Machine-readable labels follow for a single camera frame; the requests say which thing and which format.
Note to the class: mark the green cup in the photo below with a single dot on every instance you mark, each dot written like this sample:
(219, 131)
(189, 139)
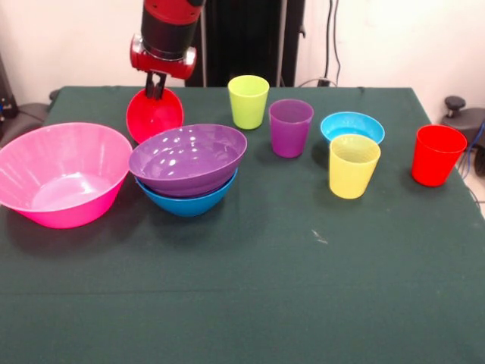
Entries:
(248, 110)

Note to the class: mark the dark green table cloth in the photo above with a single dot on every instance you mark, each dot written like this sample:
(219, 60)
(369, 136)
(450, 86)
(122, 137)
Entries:
(242, 284)

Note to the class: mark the large purple bowl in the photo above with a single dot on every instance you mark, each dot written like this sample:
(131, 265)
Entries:
(182, 178)

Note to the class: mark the black power plug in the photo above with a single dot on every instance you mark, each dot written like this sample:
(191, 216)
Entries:
(323, 82)

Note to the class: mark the black pedestal leg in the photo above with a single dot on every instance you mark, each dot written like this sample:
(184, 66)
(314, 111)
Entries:
(26, 113)
(473, 117)

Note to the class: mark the black knob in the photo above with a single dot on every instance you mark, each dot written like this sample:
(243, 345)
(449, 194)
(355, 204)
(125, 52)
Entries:
(454, 102)

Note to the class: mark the small crimson bowl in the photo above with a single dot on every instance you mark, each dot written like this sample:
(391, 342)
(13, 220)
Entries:
(151, 117)

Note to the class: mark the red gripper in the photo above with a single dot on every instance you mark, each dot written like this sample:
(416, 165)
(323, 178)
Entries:
(163, 66)

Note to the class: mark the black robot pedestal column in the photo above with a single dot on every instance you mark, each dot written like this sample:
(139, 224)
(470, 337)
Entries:
(242, 38)

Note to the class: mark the black equipment box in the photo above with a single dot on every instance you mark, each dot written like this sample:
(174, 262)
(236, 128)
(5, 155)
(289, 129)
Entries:
(5, 98)

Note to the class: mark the red cup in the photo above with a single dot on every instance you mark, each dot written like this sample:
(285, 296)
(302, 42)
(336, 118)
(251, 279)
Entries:
(435, 163)

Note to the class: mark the small light blue bowl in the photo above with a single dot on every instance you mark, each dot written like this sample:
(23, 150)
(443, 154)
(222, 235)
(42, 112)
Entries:
(352, 127)

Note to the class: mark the purple cup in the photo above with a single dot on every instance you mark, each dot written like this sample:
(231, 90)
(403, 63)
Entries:
(290, 138)

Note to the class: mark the yellow cup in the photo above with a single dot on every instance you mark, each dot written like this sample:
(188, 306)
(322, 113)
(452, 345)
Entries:
(352, 176)

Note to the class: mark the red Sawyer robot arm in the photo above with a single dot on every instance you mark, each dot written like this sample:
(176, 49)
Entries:
(168, 26)

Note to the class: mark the large pink bowl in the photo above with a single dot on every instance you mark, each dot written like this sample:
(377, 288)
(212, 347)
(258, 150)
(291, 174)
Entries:
(64, 212)

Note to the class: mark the large blue bowl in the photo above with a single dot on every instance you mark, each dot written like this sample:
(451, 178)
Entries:
(187, 206)

